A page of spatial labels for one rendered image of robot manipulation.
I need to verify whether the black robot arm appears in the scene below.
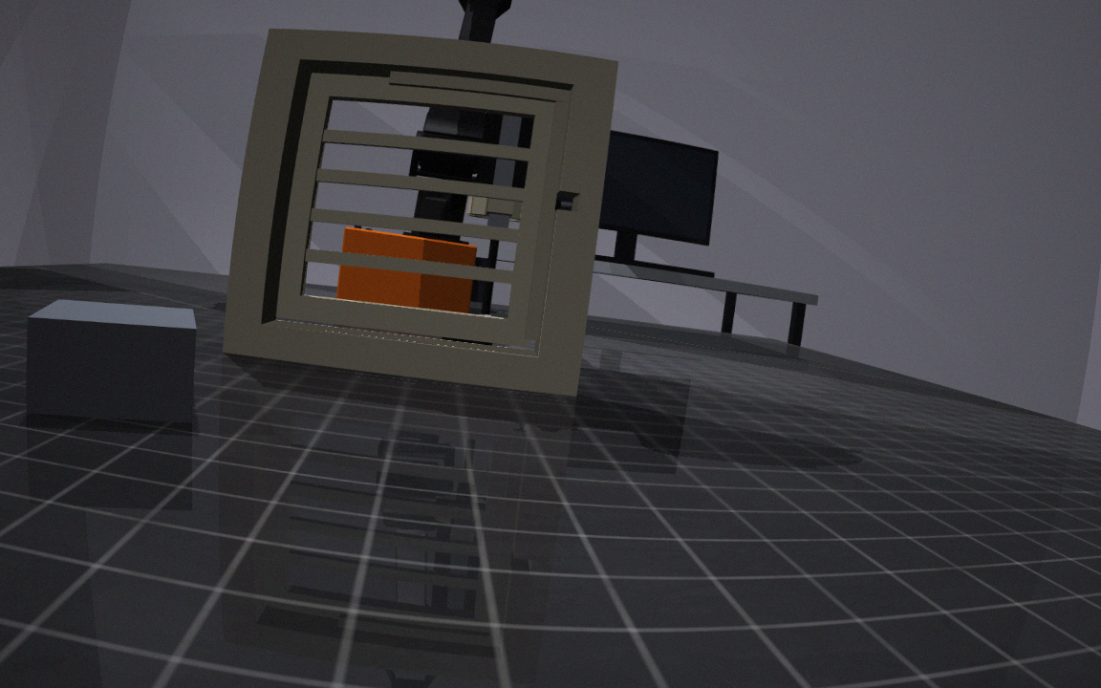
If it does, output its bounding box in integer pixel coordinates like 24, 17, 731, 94
402, 0, 512, 244

